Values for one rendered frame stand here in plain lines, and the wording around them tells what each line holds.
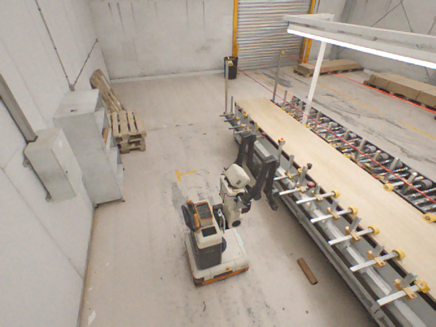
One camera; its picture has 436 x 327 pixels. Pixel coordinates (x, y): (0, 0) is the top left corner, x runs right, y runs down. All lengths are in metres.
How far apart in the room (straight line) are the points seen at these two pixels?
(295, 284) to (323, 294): 0.30
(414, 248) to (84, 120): 3.67
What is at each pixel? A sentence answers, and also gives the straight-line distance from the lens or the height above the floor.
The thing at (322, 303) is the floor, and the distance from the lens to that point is 3.15.
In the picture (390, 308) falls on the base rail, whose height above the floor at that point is 0.70.
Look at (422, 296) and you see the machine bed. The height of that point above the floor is 0.81.
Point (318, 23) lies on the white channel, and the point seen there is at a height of 2.44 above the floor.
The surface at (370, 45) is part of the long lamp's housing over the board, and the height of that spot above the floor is 2.35.
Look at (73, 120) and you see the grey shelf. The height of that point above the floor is 1.48.
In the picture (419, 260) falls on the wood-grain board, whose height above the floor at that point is 0.90.
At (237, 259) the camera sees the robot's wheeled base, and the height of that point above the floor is 0.28.
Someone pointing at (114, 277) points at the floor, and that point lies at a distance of 3.29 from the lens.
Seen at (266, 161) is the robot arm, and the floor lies 1.61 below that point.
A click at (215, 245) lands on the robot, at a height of 0.68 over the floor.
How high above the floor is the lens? 2.73
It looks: 37 degrees down
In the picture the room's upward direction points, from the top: straight up
